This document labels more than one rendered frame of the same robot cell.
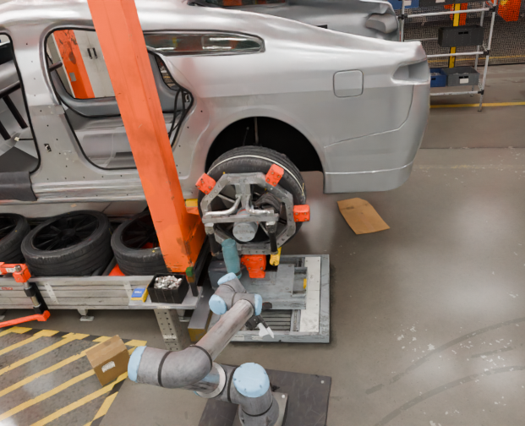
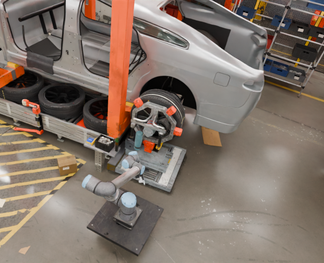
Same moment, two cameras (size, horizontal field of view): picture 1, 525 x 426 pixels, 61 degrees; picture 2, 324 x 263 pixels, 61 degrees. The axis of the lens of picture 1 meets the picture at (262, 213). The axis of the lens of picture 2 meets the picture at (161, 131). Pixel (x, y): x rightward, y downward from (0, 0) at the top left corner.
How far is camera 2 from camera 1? 0.76 m
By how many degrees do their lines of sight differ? 8
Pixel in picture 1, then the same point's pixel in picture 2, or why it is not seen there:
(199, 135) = (143, 75)
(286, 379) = (144, 203)
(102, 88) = (100, 6)
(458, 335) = (228, 210)
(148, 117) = (121, 67)
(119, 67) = (116, 40)
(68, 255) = (61, 108)
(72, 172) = (75, 68)
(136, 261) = (93, 123)
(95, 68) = not seen: outside the picture
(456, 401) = (214, 237)
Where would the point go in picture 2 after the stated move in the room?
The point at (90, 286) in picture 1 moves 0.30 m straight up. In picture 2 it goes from (67, 127) to (66, 109)
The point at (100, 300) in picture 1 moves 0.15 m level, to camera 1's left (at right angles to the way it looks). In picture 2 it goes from (70, 134) to (59, 132)
